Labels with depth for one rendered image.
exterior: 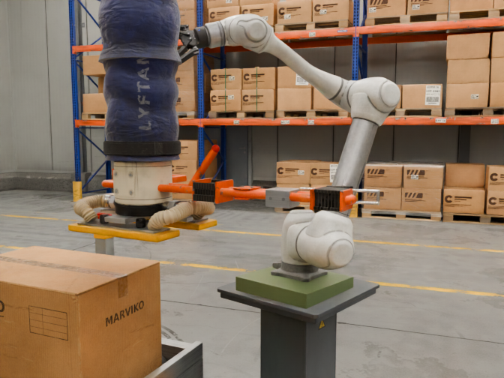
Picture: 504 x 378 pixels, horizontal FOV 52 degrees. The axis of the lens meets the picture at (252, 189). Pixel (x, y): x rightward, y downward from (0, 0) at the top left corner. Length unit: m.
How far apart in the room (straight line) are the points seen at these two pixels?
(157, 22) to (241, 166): 9.02
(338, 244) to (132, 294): 0.74
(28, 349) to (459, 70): 7.58
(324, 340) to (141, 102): 1.28
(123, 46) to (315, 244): 0.97
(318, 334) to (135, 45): 1.35
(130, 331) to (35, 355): 0.28
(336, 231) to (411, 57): 8.08
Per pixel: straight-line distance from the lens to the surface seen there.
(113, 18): 1.52
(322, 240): 1.92
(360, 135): 2.01
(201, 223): 1.56
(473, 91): 8.49
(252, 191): 1.35
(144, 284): 1.80
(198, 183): 1.41
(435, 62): 9.84
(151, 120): 1.49
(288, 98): 8.83
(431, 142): 9.78
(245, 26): 1.81
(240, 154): 10.44
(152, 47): 1.50
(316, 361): 2.25
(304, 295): 1.96
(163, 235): 1.41
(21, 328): 1.76
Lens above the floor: 1.40
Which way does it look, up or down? 6 degrees down
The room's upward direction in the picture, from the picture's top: straight up
